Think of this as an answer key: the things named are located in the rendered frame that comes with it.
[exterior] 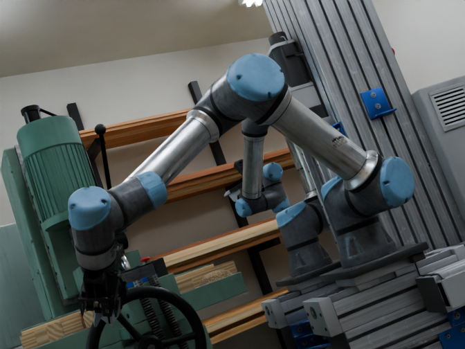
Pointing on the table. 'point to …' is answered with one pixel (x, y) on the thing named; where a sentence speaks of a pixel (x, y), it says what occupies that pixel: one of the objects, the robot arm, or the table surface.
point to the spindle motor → (54, 166)
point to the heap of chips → (214, 276)
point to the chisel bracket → (78, 278)
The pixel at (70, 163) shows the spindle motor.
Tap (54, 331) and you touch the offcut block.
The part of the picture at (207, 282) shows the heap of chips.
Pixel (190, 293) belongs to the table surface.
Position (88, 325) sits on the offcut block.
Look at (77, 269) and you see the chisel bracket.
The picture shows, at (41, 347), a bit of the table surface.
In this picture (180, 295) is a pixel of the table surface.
